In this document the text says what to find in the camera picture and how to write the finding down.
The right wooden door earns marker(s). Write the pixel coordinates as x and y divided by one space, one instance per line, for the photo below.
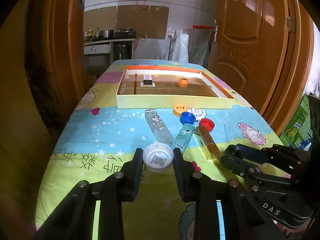
263 49

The metal cooking pot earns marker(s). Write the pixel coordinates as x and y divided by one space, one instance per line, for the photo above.
107 33

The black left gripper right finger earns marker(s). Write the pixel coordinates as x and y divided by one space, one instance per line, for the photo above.
184 176

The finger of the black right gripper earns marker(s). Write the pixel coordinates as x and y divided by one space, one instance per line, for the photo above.
239 166
264 155

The orange cap in tray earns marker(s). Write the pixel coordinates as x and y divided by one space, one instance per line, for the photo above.
183 82

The gold rectangular box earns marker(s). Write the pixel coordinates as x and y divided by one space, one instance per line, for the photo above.
206 143

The left wooden door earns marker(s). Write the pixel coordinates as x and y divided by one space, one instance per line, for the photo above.
41 57

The black bottle cap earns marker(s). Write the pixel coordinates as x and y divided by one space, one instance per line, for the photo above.
234 150

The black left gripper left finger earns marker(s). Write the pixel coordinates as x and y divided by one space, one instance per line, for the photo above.
132 171

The blue bottle cap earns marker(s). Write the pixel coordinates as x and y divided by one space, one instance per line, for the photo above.
187 118

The black stove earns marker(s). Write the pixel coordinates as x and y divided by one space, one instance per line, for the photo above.
125 33

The white plastic bag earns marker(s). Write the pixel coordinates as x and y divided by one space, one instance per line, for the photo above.
180 49

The kitchen counter cabinet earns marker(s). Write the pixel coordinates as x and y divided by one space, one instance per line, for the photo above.
104 52

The colourful cartoon tablecloth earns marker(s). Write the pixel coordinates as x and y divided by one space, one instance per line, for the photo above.
99 138

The wooden door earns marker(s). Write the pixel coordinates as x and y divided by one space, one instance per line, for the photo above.
41 57
263 49

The red bottle cap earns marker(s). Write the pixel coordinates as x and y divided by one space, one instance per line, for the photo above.
207 124

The large shallow cardboard tray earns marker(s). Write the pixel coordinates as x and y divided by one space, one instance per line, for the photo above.
165 92

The green cardboard box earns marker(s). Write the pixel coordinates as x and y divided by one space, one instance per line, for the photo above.
298 133

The white bottle cap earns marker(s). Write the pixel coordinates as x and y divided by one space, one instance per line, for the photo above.
158 157

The yellow-orange bottle cap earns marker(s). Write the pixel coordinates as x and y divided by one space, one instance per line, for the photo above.
179 108

